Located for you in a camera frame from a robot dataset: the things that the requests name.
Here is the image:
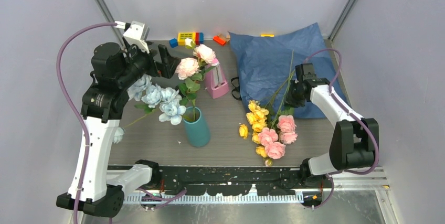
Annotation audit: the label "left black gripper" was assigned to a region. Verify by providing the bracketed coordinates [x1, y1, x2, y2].
[116, 41, 180, 89]

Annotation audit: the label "pink flower stem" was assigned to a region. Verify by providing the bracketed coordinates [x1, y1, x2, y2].
[175, 38, 216, 122]
[256, 80, 298, 167]

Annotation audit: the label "blue flower stem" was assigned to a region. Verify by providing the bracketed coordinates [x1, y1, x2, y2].
[127, 74, 186, 125]

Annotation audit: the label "blue flower bouquet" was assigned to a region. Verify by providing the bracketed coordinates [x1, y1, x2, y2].
[229, 23, 336, 111]

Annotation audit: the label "yellow flower stem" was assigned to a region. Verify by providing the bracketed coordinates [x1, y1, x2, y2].
[238, 65, 295, 147]

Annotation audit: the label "black ribbon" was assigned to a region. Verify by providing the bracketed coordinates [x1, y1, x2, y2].
[230, 77, 242, 101]

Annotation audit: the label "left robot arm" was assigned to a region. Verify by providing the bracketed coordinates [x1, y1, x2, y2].
[56, 42, 181, 218]

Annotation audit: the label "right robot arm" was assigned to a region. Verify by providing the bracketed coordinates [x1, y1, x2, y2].
[284, 78, 379, 188]

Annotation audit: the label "teal vase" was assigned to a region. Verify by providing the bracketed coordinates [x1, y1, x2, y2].
[183, 106, 211, 147]

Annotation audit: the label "blue toy cube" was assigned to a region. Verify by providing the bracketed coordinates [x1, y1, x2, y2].
[169, 38, 178, 48]

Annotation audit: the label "red blue toy block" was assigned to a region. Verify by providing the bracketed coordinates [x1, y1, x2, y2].
[195, 32, 204, 45]

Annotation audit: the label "pink metronome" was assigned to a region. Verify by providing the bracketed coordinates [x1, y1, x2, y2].
[204, 58, 229, 99]

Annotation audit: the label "orange red toy block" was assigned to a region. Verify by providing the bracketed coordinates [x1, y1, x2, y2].
[213, 36, 227, 46]

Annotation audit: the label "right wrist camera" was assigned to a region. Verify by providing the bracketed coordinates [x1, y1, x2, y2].
[295, 63, 316, 82]

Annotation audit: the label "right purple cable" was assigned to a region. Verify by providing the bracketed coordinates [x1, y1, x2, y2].
[302, 48, 380, 211]

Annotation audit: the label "purple cable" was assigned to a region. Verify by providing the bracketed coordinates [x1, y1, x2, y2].
[56, 22, 188, 224]
[302, 48, 380, 211]

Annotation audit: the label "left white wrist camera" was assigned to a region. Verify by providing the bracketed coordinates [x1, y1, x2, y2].
[115, 21, 150, 53]

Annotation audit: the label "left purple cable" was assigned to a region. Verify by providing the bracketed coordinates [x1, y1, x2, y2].
[56, 22, 188, 224]

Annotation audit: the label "aluminium frame rail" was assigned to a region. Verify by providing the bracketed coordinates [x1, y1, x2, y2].
[73, 166, 391, 205]

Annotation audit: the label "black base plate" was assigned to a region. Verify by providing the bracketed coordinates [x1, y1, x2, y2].
[141, 166, 332, 196]

